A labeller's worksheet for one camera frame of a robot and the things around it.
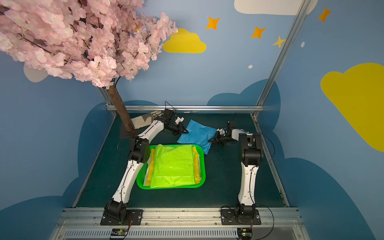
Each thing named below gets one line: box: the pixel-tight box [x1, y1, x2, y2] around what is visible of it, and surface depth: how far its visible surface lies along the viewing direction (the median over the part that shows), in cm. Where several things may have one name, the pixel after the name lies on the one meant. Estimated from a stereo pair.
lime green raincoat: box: [150, 144, 196, 188], surface depth 82 cm
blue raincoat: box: [176, 119, 217, 155], surface depth 107 cm
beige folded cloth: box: [130, 110, 163, 129], surface depth 120 cm
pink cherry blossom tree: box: [0, 0, 178, 133], surface depth 55 cm
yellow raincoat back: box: [192, 146, 201, 184], surface depth 88 cm
